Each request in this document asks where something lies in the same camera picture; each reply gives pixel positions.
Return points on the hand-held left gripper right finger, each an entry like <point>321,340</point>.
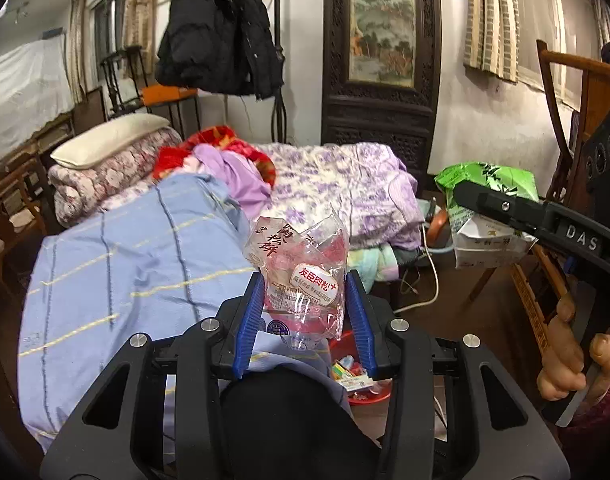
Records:
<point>360,320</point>

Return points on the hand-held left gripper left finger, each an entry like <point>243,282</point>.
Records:
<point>250,320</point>

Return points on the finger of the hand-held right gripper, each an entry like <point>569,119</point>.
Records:
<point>510,207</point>

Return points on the green snack bag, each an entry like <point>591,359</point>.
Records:
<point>490,177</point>

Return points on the red white small packet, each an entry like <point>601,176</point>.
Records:
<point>357,383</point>

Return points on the clear red print wrapper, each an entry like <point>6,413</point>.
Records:
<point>305,280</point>

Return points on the red mesh waste basket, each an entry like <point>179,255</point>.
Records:
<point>370,398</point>

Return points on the person's right forearm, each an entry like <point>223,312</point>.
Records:
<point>600,435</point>

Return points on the person's right hand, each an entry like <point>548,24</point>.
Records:
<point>560,375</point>

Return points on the pastel patterned blanket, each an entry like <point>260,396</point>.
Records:
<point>380,260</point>

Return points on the orange brown scoop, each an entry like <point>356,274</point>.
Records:
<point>438,225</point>

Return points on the light blue plastic basin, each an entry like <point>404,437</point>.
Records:
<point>442,249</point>

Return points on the wooden high-back chair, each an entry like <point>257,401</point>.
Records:
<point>530,305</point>

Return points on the blue checked bed sheet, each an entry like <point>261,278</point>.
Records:
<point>135,270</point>

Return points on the purple floral quilt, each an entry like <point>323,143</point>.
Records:
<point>365,185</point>

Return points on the lilac garment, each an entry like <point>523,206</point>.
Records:
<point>240,175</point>

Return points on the wide bright window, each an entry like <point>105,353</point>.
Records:
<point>540,25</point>

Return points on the striped cream curtain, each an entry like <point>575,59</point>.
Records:
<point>490,20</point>

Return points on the red floral blanket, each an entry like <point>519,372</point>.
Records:
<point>215,135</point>

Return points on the pink floral folded quilt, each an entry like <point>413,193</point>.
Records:
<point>110,170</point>

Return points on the carved wooden painted screen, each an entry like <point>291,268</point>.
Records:
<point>382,25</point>

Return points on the black metal side table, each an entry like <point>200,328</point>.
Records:
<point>177,107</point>

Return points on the cream pillow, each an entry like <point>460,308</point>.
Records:
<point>110,137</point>

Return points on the orange box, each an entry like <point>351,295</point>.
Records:
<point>167,95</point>

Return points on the wooden armchair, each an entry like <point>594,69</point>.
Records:
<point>15,195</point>

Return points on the wooden sideboard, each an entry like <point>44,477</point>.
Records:
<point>55,130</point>

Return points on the black puffer jacket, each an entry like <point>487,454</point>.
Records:
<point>215,35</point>

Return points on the black plant stand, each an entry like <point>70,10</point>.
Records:
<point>127,52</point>

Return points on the narrow beige curtain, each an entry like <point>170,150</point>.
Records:
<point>77,45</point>

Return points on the dark framed window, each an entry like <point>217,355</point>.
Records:
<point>102,30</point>

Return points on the white cloth cover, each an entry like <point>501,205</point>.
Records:
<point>20,85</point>

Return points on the checked beige curtain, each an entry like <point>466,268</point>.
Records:
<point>142,5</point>

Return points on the black metal bed frame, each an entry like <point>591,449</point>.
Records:
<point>279,110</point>

